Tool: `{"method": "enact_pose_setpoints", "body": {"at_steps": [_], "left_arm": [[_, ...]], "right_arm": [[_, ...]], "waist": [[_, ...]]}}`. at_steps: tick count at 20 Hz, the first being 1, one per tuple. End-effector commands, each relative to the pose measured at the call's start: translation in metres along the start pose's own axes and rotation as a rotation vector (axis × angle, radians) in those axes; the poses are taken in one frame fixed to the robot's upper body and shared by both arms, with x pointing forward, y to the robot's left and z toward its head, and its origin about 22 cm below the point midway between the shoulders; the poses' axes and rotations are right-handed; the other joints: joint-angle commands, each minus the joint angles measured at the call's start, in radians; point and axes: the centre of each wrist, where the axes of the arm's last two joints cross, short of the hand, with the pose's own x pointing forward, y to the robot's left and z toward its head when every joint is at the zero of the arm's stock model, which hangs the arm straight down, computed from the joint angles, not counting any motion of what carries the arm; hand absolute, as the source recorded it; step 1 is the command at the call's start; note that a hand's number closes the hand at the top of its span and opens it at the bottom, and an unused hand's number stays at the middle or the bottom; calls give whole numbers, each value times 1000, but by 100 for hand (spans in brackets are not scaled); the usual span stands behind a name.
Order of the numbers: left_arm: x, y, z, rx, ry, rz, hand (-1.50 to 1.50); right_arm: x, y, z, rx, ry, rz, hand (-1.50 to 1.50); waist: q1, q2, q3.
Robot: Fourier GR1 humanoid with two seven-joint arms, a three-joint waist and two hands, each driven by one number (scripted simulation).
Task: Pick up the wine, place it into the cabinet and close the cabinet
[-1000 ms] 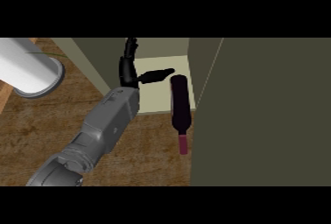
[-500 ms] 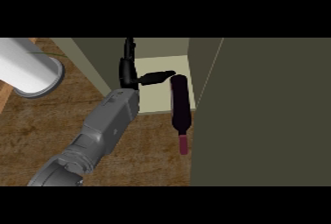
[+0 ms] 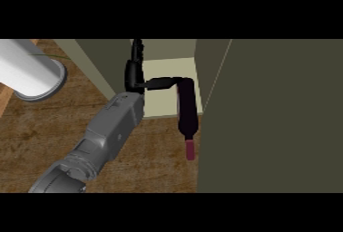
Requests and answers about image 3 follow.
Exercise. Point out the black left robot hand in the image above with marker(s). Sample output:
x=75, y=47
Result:
x=133, y=75

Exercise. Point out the dark wine bottle red cap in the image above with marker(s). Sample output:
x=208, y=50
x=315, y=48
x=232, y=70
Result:
x=188, y=111

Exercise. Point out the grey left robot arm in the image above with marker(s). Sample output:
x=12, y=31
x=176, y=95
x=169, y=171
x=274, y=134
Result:
x=111, y=122

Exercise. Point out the olive cabinet with pale shelf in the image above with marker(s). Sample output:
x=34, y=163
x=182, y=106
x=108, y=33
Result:
x=167, y=87

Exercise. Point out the dark grey cabinet door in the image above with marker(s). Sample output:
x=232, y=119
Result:
x=272, y=116

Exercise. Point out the white cylinder with grey rim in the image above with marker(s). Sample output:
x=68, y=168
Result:
x=28, y=71

